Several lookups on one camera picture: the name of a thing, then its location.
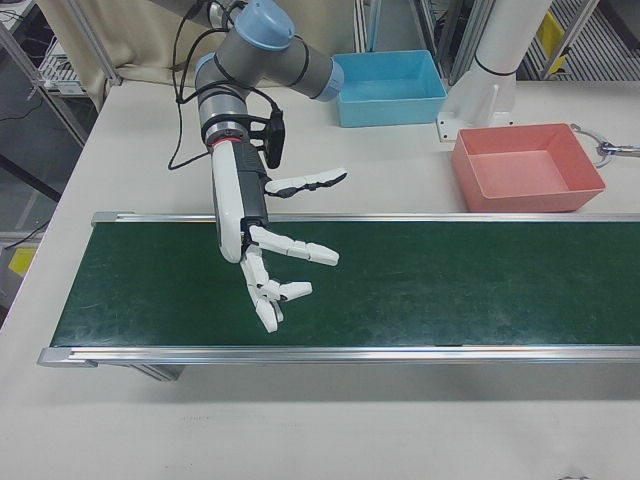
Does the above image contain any white dexterous robot hand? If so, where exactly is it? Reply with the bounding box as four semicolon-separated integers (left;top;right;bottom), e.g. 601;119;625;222
209;142;350;335

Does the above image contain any blue plastic box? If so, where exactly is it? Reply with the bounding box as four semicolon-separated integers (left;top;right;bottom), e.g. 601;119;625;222
331;49;449;129

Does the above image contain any pink plastic box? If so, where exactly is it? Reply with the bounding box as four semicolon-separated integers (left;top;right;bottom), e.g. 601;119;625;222
452;123;608;214

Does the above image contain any beige curtain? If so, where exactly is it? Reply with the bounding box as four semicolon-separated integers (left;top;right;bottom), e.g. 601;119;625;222
37;0;236;101

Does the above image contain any slanted aluminium strut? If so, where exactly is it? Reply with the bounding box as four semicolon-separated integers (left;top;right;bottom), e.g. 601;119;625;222
63;0;125;87

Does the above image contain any yellow floor label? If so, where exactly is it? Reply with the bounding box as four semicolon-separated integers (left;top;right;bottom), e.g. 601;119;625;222
8;246;37;277

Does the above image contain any metal reacher grabber tool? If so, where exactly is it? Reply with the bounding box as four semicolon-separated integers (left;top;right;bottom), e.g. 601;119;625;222
571;123;640;169

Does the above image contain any metal roller track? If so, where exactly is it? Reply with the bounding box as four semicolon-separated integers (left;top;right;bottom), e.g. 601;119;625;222
519;0;640;81

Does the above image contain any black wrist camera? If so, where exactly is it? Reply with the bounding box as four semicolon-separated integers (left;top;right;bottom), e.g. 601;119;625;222
244;110;288;170

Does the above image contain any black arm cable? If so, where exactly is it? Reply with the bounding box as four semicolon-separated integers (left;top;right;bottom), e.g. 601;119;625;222
166;0;236;171

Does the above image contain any green conveyor belt aluminium frame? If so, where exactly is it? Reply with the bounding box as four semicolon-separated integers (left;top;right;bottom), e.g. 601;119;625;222
37;209;640;384

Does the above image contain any white wire rack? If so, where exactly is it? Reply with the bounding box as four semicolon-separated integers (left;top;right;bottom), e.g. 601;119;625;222
37;37;82;95

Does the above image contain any aluminium frame post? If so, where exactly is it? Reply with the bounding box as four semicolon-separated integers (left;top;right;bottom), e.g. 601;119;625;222
353;0;382;54

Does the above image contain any aluminium frame rack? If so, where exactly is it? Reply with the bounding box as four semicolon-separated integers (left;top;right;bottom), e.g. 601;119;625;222
418;0;496;86

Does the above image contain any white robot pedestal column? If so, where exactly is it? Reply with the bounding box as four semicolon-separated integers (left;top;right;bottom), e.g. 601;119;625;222
436;0;554;146

